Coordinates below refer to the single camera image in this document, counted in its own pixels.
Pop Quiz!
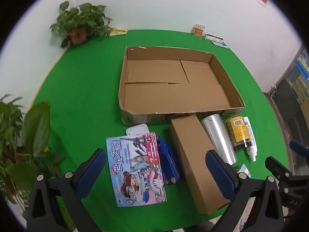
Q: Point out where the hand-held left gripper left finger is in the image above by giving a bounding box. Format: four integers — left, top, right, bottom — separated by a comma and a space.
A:
26, 148, 107, 232

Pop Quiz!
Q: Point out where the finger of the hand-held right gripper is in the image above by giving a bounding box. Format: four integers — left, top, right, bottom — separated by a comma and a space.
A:
290, 140, 309, 158
265, 156, 292, 182

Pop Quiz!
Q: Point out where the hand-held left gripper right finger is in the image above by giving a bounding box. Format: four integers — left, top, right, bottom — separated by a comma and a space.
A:
205, 149, 284, 232

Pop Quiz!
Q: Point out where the silver metal can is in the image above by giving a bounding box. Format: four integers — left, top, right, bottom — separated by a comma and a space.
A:
200, 113, 238, 167

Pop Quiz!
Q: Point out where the colourful cartoon puzzle box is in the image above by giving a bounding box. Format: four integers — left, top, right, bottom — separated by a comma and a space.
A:
106, 132, 168, 207

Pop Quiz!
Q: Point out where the yellow label jar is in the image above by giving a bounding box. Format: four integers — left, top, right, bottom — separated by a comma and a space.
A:
223, 116, 253, 153

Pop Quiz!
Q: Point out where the blue stapler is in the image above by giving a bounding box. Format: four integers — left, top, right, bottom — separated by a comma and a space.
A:
157, 136, 181, 186

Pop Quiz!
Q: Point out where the cardboard box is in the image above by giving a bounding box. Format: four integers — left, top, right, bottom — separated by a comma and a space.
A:
118, 46, 246, 126

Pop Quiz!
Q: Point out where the small colourful card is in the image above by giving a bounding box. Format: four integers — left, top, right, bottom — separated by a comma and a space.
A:
235, 164, 251, 179

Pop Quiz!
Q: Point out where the white plastic bottle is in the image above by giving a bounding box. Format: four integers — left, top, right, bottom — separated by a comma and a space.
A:
243, 116, 258, 163

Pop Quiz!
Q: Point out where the glass door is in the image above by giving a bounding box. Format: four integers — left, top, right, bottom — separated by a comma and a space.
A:
263, 42, 309, 174

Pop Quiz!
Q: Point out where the white plastic board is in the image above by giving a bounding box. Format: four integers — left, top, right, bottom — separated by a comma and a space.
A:
126, 123, 148, 137

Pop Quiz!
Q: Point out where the large leafy plant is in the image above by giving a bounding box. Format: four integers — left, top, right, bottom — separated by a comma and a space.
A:
0, 94, 73, 230

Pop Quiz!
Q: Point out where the green tablecloth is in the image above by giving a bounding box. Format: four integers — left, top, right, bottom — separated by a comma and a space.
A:
31, 30, 291, 232

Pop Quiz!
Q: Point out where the yellow cloth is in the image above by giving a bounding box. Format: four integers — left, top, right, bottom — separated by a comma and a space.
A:
109, 26, 129, 37

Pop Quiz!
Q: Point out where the orange glass jar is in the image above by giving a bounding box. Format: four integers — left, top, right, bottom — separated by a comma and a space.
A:
192, 24, 205, 36

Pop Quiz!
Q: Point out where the small potted plant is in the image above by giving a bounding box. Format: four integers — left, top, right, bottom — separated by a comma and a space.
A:
49, 1, 113, 49

